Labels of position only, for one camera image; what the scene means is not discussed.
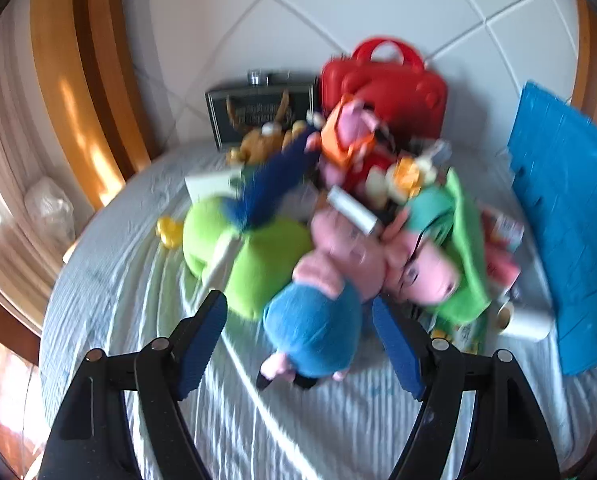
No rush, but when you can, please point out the green cloth plush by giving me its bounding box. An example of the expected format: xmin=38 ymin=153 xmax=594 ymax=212
xmin=431 ymin=169 xmax=492 ymax=326

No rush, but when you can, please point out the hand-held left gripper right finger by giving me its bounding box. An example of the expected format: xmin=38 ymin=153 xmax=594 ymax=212
xmin=373 ymin=297 xmax=562 ymax=480

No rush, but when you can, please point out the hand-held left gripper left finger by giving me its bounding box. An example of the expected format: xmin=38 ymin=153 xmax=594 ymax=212
xmin=38 ymin=290 xmax=228 ymax=480

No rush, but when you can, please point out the white pipe fitting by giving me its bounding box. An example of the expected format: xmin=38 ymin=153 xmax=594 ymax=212
xmin=496 ymin=300 xmax=554 ymax=343

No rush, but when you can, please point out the yellow rubber duck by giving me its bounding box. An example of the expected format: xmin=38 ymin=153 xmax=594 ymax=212
xmin=157 ymin=216 xmax=185 ymax=248

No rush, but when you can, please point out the blue feather toy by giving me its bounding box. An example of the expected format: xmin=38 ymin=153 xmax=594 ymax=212
xmin=203 ymin=127 xmax=319 ymax=286

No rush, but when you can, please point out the clear plastic bag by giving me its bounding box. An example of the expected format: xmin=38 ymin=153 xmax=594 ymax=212
xmin=24 ymin=177 xmax=76 ymax=246

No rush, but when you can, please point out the small clear box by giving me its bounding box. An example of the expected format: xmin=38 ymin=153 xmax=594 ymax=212
xmin=409 ymin=139 xmax=452 ymax=161

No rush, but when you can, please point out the wooden door frame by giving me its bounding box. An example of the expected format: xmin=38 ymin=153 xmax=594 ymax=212
xmin=31 ymin=0 xmax=154 ymax=211
xmin=571 ymin=0 xmax=597 ymax=136

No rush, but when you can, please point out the black gift box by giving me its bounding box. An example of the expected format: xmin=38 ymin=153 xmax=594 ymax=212
xmin=204 ymin=71 xmax=317 ymax=151

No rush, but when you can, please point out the yellow white plush toy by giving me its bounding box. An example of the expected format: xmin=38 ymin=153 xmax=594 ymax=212
xmin=369 ymin=157 xmax=437 ymax=206

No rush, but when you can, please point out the white card green sticker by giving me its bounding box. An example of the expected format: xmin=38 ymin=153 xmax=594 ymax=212
xmin=184 ymin=170 xmax=242 ymax=203

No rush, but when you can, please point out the pig plush blue body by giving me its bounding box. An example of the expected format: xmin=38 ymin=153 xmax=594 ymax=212
xmin=256 ymin=210 xmax=394 ymax=391

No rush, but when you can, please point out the pink striped packet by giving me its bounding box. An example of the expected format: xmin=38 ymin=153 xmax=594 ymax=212
xmin=481 ymin=207 xmax=525 ymax=253

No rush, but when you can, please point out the blue plastic crate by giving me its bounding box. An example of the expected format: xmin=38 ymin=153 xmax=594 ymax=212
xmin=507 ymin=80 xmax=597 ymax=377

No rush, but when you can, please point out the green plush toy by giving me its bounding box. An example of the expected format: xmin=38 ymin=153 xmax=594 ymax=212
xmin=182 ymin=196 xmax=312 ymax=321

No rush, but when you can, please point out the red toy suitcase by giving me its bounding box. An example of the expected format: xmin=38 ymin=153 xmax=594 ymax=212
xmin=320 ymin=36 xmax=449 ymax=146

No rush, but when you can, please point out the frosted glass door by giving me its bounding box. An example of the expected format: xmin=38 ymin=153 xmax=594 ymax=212
xmin=0 ymin=10 xmax=44 ymax=286

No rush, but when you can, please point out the pink orange plush toy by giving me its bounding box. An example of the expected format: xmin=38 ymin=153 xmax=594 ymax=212
xmin=306 ymin=94 xmax=394 ymax=186

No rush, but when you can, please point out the small white red box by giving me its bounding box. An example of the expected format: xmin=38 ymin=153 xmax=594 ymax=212
xmin=327 ymin=186 xmax=379 ymax=235

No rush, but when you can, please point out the brown moose plush toy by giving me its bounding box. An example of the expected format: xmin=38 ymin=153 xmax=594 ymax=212
xmin=227 ymin=90 xmax=304 ymax=166

